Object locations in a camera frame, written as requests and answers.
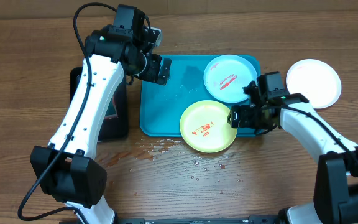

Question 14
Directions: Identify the yellow round plate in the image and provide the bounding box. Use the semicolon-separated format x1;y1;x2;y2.
180;100;237;153

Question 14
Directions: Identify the white round plate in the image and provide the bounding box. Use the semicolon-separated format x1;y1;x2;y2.
285;59;342;109

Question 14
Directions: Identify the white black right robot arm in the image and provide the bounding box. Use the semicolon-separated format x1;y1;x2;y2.
227;93;358;223

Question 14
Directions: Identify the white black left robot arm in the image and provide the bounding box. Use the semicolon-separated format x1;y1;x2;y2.
29;26;171;223

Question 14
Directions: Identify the black water tray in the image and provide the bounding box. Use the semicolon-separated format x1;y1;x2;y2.
69;67;129;141

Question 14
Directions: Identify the light blue round plate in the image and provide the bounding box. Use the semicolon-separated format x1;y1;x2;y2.
203;55;259;103

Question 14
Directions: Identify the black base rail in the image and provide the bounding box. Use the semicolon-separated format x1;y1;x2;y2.
113;215;287;224

